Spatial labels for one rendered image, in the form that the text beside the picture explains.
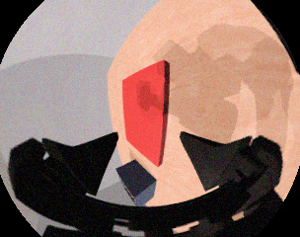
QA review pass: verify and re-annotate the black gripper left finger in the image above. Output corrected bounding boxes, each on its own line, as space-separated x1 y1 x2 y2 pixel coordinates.
40 131 119 196

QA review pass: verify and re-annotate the red lid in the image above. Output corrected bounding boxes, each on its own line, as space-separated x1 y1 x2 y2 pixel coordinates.
122 59 170 167

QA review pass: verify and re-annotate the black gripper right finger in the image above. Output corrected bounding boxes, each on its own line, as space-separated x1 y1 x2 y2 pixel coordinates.
181 131 253 192

